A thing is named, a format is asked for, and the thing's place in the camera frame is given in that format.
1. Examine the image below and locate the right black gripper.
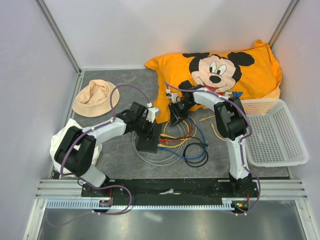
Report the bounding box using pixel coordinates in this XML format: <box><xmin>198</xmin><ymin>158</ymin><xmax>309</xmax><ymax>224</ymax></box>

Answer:
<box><xmin>167</xmin><ymin>99</ymin><xmax>195</xmax><ymax>127</ymax></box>

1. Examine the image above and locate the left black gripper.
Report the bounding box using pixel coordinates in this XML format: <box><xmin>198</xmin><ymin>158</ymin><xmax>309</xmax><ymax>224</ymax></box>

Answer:
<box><xmin>134</xmin><ymin>117</ymin><xmax>156</xmax><ymax>141</ymax></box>

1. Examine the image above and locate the yellow network cable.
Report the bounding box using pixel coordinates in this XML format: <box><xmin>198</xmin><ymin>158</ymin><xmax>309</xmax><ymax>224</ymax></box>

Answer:
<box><xmin>199</xmin><ymin>114</ymin><xmax>227</xmax><ymax>141</ymax></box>
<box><xmin>157</xmin><ymin>136</ymin><xmax>188</xmax><ymax>149</ymax></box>

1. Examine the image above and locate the black network switch box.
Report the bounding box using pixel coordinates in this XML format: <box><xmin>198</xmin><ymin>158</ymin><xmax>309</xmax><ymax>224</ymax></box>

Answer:
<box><xmin>136</xmin><ymin>123</ymin><xmax>162</xmax><ymax>154</ymax></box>

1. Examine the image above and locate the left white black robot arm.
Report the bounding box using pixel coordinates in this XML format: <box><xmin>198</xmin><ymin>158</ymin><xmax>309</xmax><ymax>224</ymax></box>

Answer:
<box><xmin>54</xmin><ymin>102</ymin><xmax>159</xmax><ymax>197</ymax></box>

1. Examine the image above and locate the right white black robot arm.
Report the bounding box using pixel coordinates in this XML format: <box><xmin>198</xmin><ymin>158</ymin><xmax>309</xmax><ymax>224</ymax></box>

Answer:
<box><xmin>165</xmin><ymin>80</ymin><xmax>252</xmax><ymax>197</ymax></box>

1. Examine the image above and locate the peach bucket hat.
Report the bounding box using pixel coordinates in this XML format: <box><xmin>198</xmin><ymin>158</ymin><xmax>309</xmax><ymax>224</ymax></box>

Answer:
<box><xmin>72</xmin><ymin>79</ymin><xmax>116</xmax><ymax>118</ymax></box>

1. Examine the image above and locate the white crumpled cloth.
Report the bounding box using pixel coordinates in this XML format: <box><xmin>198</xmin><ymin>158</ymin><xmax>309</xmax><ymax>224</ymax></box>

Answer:
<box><xmin>49</xmin><ymin>118</ymin><xmax>103</xmax><ymax>178</ymax></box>

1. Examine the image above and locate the orange Mickey Mouse pillow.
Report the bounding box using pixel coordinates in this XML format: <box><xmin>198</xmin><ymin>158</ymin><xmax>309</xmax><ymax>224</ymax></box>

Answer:
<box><xmin>145</xmin><ymin>40</ymin><xmax>283</xmax><ymax>124</ymax></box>

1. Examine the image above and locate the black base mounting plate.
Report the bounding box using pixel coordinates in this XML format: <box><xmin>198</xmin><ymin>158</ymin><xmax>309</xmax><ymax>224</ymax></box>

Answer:
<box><xmin>81</xmin><ymin>178</ymin><xmax>259</xmax><ymax>205</ymax></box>

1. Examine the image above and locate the white plastic basket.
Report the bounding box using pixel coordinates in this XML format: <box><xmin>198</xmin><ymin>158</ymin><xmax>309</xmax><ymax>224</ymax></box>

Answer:
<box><xmin>242</xmin><ymin>98</ymin><xmax>309</xmax><ymax>168</ymax></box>

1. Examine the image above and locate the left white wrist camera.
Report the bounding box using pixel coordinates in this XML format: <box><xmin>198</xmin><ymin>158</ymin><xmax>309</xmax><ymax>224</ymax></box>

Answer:
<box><xmin>146</xmin><ymin>102</ymin><xmax>160</xmax><ymax>123</ymax></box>

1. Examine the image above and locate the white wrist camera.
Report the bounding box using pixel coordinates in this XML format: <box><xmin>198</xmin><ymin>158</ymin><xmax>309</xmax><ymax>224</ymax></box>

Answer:
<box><xmin>146</xmin><ymin>102</ymin><xmax>160</xmax><ymax>123</ymax></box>
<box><xmin>166</xmin><ymin>89</ymin><xmax>180</xmax><ymax>103</ymax></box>

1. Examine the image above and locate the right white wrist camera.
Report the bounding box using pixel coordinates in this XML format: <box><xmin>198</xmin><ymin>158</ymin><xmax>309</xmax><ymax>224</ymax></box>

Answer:
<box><xmin>166</xmin><ymin>89</ymin><xmax>180</xmax><ymax>103</ymax></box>

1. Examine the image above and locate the red network cable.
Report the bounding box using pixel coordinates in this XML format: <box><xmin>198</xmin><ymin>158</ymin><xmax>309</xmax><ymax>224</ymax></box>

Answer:
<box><xmin>163</xmin><ymin>118</ymin><xmax>194</xmax><ymax>144</ymax></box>

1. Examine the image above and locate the grey network cable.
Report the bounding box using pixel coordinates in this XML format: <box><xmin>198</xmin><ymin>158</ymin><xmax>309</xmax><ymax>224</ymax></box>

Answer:
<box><xmin>131</xmin><ymin>117</ymin><xmax>191</xmax><ymax>166</ymax></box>

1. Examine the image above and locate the blue network cable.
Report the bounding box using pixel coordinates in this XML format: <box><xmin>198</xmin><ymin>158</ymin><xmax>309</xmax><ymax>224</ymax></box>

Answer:
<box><xmin>157</xmin><ymin>116</ymin><xmax>207</xmax><ymax>161</ymax></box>

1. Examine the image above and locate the black network cable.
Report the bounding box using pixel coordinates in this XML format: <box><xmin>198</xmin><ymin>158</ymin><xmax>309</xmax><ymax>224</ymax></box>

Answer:
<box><xmin>183</xmin><ymin>119</ymin><xmax>210</xmax><ymax>168</ymax></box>

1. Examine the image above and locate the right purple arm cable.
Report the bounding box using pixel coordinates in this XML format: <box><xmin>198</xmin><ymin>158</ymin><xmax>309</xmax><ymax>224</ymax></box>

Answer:
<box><xmin>164</xmin><ymin>81</ymin><xmax>262</xmax><ymax>217</ymax></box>

